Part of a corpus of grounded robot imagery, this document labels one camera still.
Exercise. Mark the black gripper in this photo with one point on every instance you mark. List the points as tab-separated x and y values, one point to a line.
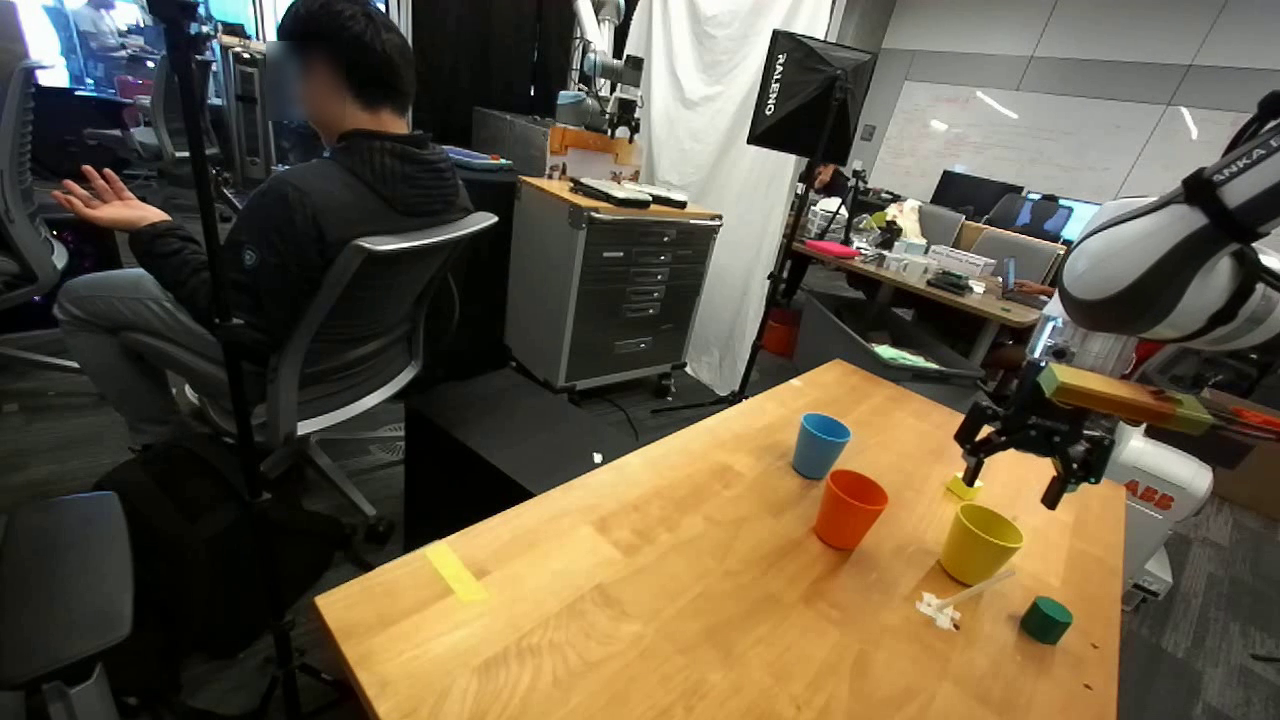
1044	429

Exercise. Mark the yellow plastic cup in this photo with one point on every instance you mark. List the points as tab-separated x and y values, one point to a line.
983	547

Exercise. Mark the blue plastic cup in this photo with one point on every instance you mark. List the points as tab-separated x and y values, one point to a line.
821	451

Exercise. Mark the white ABB robot base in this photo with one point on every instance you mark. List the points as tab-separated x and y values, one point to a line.
1163	501

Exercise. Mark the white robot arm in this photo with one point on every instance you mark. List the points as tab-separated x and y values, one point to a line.
1173	264

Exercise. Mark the yellow cube block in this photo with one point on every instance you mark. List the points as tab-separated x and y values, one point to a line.
963	495

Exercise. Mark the green cylinder block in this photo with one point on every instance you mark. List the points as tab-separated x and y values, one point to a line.
1044	621

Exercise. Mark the white crossed tape scrap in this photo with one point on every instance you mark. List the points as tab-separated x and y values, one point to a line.
936	614

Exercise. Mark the orange plastic cup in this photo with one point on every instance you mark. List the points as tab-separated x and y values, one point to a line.
848	514

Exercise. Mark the grey chair back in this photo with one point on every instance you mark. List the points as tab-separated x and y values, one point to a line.
1013	253

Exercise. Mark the black machine with red part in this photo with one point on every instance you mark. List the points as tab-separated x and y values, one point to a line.
1240	421

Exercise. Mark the lit blue computer monitor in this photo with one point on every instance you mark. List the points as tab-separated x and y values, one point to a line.
1054	222

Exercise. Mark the red bucket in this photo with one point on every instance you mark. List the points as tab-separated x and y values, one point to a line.
780	332

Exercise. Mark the dark computer monitor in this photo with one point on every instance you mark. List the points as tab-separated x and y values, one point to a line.
973	198

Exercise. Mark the pink tray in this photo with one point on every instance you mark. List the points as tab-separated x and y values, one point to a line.
828	250

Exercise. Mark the black softbox light on stand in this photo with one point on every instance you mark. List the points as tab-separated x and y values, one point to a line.
806	99

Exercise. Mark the grey drawer cabinet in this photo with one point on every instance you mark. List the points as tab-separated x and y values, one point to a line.
614	294

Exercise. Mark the short black keyboard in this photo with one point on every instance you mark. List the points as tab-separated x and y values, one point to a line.
668	198

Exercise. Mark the white curtain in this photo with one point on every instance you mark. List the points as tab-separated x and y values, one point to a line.
692	133

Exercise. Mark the long black keyboard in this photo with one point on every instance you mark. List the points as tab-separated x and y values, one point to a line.
614	190

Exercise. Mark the orange cardboard box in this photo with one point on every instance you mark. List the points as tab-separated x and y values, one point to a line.
585	154

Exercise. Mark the yellow tape strip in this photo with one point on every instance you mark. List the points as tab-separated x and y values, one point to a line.
456	574

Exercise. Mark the grey office chair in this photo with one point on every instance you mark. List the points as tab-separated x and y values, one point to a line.
63	584
407	228

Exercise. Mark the person in black jacket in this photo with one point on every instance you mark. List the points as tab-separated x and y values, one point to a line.
333	226

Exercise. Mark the black tripod pole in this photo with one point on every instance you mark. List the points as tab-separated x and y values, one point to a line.
225	264

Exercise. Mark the dark mesh chair back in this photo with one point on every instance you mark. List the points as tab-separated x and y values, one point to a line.
20	172

